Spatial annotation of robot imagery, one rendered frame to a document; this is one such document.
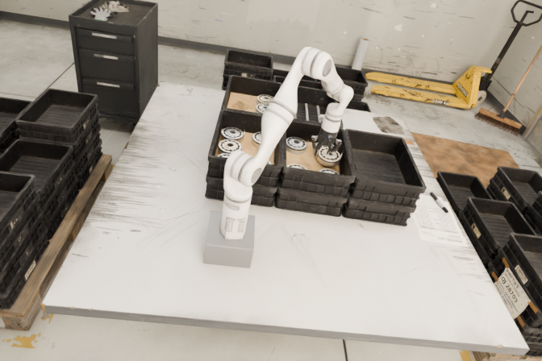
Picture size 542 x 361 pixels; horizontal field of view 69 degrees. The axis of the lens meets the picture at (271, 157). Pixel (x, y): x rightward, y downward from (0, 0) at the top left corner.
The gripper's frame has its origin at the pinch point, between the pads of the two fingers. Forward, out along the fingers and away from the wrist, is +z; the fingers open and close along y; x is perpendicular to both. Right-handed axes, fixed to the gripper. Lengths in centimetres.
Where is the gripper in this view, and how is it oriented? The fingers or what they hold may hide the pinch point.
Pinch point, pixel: (322, 154)
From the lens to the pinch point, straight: 178.8
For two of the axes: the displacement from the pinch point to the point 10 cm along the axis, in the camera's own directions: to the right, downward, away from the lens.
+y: 9.9, 1.5, 0.7
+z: -1.6, 8.0, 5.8
